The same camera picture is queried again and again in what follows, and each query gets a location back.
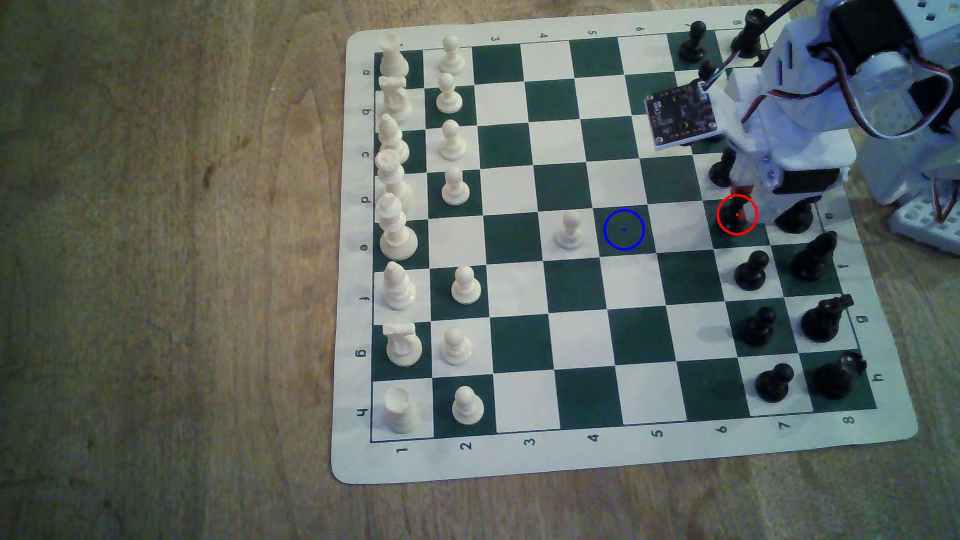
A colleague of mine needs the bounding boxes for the servo wire bundle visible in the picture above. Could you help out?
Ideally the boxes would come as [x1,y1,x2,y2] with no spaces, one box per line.
[813,41,957,142]

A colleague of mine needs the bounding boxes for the black king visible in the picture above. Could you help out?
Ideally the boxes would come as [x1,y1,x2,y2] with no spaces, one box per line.
[774,195,822,235]

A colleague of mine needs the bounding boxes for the black camera cable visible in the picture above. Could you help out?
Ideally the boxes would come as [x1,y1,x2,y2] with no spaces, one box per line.
[701,0,811,95]

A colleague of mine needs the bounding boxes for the white pawn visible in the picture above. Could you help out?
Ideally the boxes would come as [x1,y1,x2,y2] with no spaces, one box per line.
[438,119,468,162]
[451,385,486,426]
[554,210,585,252]
[440,327,474,367]
[450,265,483,306]
[438,35,466,75]
[435,72,464,115]
[441,165,471,207]

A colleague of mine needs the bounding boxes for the black bishop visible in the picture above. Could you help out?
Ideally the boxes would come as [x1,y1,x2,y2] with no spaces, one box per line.
[789,231,839,283]

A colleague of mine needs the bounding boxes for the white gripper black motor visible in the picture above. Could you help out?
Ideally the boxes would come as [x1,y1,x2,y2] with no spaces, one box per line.
[723,7,858,200]

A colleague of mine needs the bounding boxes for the bare camera circuit board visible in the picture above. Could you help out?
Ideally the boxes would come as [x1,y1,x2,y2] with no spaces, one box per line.
[643,81,730,153]

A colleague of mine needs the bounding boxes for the white king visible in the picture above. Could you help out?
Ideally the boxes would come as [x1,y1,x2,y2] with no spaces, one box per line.
[374,192,420,262]

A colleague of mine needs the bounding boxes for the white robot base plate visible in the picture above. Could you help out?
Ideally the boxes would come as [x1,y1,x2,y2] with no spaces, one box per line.
[888,187,960,258]

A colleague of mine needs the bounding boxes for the white knight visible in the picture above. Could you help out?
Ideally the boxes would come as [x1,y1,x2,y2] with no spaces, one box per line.
[382,322,424,368]
[377,75,414,125]

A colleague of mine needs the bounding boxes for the black knight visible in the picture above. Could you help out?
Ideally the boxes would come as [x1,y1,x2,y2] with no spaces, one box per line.
[799,294,855,345]

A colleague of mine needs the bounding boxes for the green white chess mat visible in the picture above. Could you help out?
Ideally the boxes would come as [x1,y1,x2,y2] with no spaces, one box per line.
[330,3,920,486]

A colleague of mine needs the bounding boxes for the white rook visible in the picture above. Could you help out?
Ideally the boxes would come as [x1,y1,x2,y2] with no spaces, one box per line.
[377,31,411,78]
[382,385,423,435]

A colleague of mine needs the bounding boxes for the white queen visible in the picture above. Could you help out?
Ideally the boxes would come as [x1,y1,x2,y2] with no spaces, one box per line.
[373,148,415,211]

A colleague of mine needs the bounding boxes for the white bishop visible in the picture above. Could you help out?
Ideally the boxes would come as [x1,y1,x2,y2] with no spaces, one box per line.
[376,112,411,165]
[382,261,418,312]

